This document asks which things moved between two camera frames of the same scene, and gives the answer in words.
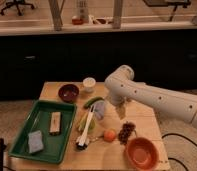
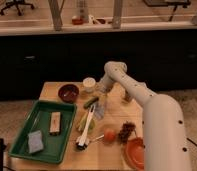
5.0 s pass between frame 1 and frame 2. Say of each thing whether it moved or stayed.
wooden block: stayed
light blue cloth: stayed
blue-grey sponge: stayed
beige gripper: moved
